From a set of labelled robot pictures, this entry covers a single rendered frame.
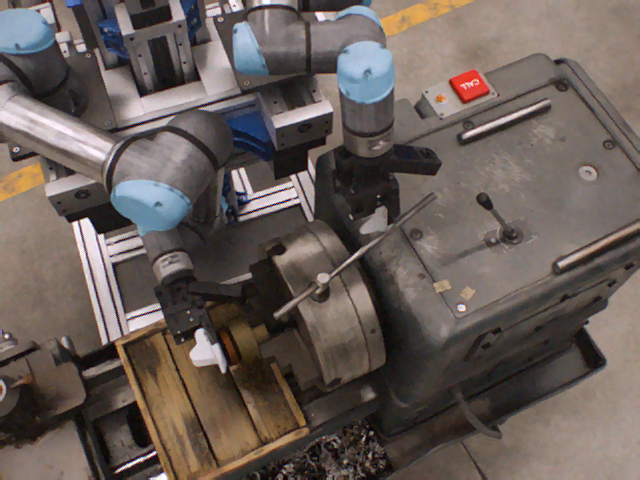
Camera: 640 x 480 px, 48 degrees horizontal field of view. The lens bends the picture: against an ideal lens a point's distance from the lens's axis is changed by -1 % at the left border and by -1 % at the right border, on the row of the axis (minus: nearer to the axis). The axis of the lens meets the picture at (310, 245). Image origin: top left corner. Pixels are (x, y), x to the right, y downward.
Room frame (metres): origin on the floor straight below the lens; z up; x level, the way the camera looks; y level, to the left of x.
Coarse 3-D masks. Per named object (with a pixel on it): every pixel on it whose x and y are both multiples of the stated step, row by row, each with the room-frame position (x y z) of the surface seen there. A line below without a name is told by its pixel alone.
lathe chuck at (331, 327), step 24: (288, 240) 0.59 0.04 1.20; (312, 240) 0.58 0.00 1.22; (288, 264) 0.53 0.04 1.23; (312, 264) 0.53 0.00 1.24; (288, 288) 0.49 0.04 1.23; (336, 288) 0.49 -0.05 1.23; (312, 312) 0.44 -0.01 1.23; (336, 312) 0.45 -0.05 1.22; (312, 336) 0.41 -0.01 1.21; (336, 336) 0.41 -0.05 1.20; (360, 336) 0.42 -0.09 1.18; (336, 360) 0.38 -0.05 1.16; (360, 360) 0.39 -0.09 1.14; (336, 384) 0.36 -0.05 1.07
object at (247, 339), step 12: (228, 324) 0.46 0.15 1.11; (240, 324) 0.46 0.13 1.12; (264, 324) 0.46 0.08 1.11; (228, 336) 0.43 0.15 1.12; (240, 336) 0.43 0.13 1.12; (252, 336) 0.43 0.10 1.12; (264, 336) 0.44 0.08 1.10; (228, 348) 0.41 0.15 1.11; (240, 348) 0.41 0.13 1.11; (252, 348) 0.41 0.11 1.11; (228, 360) 0.39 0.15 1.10; (240, 360) 0.40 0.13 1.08
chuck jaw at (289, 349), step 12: (288, 336) 0.44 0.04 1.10; (300, 336) 0.44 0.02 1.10; (264, 348) 0.42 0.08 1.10; (276, 348) 0.42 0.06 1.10; (288, 348) 0.42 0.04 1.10; (300, 348) 0.42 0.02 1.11; (264, 360) 0.40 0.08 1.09; (276, 360) 0.40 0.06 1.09; (288, 360) 0.39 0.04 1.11; (300, 360) 0.39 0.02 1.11; (312, 360) 0.39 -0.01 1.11; (300, 372) 0.37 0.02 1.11; (312, 372) 0.37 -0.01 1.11; (300, 384) 0.35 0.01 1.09; (312, 384) 0.35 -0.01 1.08; (324, 384) 0.35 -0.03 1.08
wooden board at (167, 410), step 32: (224, 320) 0.55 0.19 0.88; (128, 352) 0.47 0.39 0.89; (160, 352) 0.47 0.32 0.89; (160, 384) 0.40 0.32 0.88; (192, 384) 0.40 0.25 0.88; (224, 384) 0.40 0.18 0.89; (256, 384) 0.41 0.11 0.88; (160, 416) 0.33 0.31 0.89; (192, 416) 0.34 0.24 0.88; (224, 416) 0.34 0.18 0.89; (256, 416) 0.34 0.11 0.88; (160, 448) 0.27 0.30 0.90; (192, 448) 0.27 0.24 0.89; (224, 448) 0.27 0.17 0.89; (256, 448) 0.27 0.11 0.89
